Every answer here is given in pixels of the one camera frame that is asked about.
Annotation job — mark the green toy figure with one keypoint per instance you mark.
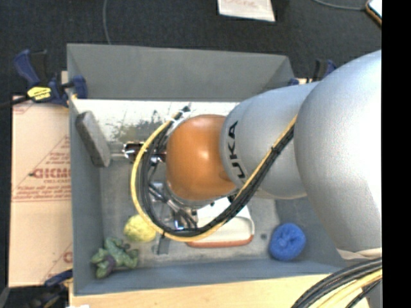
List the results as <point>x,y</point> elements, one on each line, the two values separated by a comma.
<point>115,256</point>

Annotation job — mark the blue crinkled ball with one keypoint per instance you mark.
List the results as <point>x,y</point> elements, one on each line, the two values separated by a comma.
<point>286,242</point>

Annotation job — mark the brown cardboard board, red print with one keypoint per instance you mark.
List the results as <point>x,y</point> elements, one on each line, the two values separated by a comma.
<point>38,210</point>

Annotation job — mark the dark grey flat block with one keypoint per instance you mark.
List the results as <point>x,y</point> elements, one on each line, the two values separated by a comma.
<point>93,140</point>

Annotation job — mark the yellow crinkled ball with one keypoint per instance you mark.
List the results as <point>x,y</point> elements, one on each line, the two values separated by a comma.
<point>138,229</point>

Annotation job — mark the grey metal bin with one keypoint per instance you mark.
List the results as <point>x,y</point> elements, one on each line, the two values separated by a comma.
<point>192,75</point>

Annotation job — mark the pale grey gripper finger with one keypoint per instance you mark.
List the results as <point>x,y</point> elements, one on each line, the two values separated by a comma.
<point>163,245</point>

